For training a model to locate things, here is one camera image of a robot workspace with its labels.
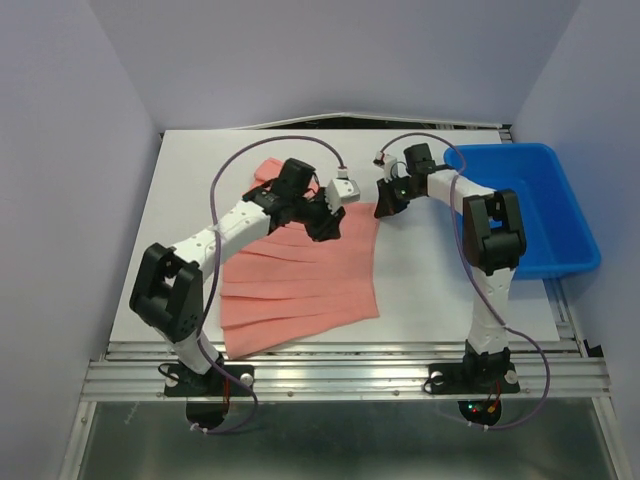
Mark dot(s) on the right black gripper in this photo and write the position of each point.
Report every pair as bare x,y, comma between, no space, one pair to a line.
387,205

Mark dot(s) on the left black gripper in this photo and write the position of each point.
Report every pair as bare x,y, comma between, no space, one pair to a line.
329,229

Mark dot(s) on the pink pleated skirt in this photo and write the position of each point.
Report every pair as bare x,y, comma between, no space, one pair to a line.
286,286

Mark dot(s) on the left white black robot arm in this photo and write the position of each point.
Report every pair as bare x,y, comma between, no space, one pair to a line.
168,290

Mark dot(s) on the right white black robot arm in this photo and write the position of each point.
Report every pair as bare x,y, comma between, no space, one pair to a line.
490,238

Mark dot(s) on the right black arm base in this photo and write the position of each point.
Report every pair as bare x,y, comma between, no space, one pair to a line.
481,378

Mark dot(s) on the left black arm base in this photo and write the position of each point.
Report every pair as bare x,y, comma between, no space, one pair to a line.
209,396

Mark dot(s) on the blue plastic bin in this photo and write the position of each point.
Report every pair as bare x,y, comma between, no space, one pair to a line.
559,240

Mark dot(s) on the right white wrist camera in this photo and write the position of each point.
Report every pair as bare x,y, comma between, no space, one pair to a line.
388,164

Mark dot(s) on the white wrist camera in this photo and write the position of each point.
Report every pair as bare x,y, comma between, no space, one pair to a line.
388,164
341,190

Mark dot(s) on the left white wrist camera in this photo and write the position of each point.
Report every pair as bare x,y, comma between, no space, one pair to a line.
341,190

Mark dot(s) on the aluminium frame rails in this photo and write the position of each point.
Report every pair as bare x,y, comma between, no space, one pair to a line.
361,371

